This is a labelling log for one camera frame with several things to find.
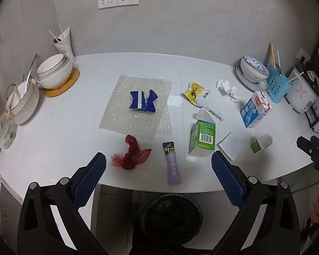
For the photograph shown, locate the white pill bottle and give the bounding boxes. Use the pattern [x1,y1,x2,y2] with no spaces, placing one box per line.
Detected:
[249,133,273,154]

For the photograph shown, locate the blue white milk carton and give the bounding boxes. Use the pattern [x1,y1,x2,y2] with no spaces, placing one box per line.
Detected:
[240,92,272,128]

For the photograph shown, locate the clear plastic zip bag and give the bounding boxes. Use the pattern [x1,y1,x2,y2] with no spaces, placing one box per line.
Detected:
[218,132,244,161]

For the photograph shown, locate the white tissue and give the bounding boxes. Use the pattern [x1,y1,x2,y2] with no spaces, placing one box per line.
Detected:
[216,78,240,103]

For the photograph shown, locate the green white medicine box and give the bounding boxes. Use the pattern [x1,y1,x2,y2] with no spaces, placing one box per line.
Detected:
[188,109,216,157]

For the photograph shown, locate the purple sachet packet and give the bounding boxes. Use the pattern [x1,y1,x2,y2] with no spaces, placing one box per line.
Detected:
[162,142,181,186]

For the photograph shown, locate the yellow white snack bag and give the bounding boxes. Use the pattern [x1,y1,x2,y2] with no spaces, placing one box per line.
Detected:
[184,82,211,108]

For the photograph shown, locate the red mesh net bag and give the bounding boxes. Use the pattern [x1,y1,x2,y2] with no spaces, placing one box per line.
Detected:
[111,135,152,170]

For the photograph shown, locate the bubble wrap sheet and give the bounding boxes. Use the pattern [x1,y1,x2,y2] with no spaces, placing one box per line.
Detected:
[99,75,173,140]

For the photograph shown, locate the blue snack wrapper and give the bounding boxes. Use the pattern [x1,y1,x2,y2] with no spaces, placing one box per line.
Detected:
[129,89,158,113]

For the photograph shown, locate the black trash bin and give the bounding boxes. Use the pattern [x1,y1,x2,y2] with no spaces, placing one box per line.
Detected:
[133,193,203,254]

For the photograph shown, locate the white rice cooker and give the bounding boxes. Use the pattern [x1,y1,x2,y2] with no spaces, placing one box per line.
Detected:
[285,66,319,113]

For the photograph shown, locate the blue plastic utensil holder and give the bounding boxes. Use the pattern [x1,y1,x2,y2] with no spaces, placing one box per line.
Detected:
[266,64,293,104]

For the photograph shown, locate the white straw in holder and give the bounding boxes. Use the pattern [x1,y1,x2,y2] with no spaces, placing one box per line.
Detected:
[288,72,304,83]

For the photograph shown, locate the blue patterned plate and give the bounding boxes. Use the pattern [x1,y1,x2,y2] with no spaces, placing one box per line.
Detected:
[236,65,269,92]

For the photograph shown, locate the blue patterned bowl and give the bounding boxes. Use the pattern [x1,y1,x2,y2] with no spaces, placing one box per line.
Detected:
[240,55,269,83]

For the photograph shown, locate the wooden chopsticks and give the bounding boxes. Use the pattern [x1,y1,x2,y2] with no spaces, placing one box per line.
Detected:
[269,43,275,68]

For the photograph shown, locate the small torn wrapper strip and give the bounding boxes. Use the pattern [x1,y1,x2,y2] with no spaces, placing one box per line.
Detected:
[203,106,224,121]

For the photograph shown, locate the clear glass container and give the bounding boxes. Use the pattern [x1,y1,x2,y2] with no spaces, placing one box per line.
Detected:
[0,114,17,150]

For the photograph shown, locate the wooden round trivet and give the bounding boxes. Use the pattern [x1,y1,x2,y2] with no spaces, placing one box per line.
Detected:
[44,67,80,98]

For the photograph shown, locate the stacked white bowls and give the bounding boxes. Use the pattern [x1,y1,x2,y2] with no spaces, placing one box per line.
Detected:
[36,54,73,89]

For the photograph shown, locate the white vase cup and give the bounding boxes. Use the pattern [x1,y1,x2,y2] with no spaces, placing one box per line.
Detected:
[53,27,76,63]

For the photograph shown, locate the side wall socket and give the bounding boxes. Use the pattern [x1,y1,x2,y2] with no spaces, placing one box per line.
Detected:
[296,48,309,62]

